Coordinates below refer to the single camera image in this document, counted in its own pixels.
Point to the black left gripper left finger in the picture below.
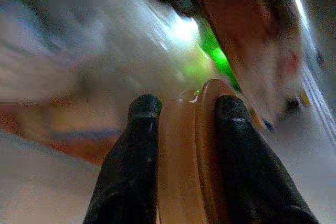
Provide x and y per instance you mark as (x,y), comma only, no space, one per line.
(128,161)

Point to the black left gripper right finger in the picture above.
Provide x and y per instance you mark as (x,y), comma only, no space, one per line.
(252,166)

